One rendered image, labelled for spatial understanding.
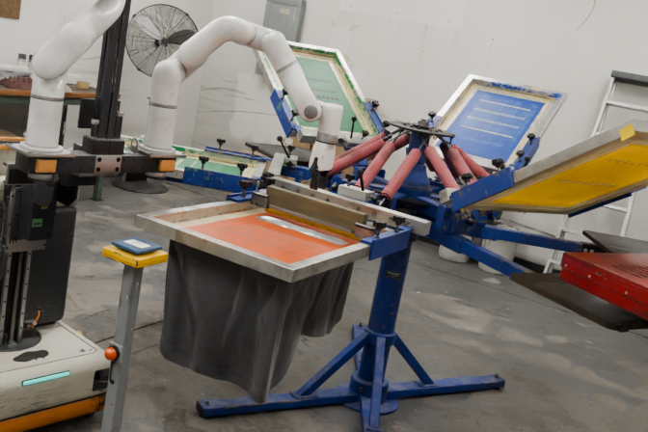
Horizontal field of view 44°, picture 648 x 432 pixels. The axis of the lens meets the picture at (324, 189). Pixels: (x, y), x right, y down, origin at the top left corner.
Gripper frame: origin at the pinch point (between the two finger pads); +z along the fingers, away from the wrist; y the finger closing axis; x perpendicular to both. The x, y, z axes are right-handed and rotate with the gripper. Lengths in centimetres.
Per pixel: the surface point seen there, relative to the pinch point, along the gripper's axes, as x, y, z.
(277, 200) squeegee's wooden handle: -14.7, 1.2, 10.0
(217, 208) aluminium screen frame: -24.9, 22.5, 14.1
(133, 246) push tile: -10, 80, 15
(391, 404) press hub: 13, -88, 110
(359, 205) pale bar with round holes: 7.1, -22.2, 8.3
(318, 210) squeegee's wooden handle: 2.9, 1.2, 9.1
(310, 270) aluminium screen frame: 30, 49, 15
